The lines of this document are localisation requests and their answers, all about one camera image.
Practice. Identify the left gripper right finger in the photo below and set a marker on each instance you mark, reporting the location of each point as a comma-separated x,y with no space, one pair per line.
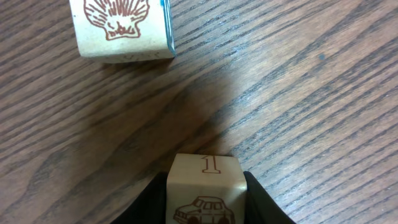
260,208

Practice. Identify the white block blue number side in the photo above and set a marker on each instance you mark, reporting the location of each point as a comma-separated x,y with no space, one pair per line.
121,31

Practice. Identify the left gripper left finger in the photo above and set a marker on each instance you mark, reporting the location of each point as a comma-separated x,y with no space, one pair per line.
150,206

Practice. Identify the plain white wooden block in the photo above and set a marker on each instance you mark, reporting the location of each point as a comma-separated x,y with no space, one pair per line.
205,189

